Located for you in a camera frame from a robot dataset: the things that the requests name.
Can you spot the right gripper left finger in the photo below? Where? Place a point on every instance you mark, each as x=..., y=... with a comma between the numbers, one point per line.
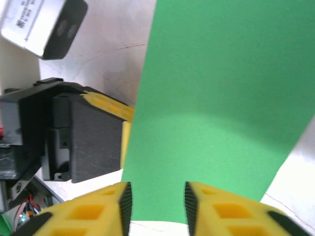
x=86, y=216

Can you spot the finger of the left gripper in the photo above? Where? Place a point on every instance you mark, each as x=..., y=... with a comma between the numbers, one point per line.
x=98, y=142
x=110, y=107

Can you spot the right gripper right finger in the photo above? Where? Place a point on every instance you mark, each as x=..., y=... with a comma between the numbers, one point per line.
x=233, y=216

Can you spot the green paper sheet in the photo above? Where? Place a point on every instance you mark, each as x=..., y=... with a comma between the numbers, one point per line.
x=209, y=98

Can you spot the wide aluminium base rail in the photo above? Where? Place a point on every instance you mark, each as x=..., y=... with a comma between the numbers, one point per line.
x=49, y=194

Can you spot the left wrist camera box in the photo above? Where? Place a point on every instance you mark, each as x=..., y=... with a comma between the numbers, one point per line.
x=37, y=24

